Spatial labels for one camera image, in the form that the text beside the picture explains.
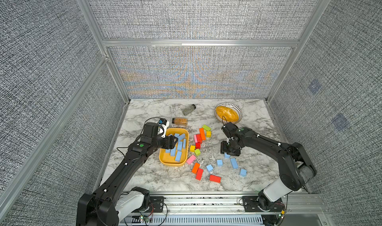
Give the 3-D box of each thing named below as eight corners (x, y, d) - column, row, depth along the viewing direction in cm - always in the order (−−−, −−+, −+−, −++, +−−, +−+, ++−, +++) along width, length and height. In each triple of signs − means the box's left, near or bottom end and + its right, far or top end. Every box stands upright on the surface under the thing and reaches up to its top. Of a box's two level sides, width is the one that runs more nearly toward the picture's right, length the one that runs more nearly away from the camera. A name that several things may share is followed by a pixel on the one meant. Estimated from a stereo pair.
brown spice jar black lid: (172, 125, 106) (171, 122, 104) (172, 120, 109) (172, 117, 106) (187, 125, 106) (187, 122, 104) (187, 120, 109) (187, 117, 106)
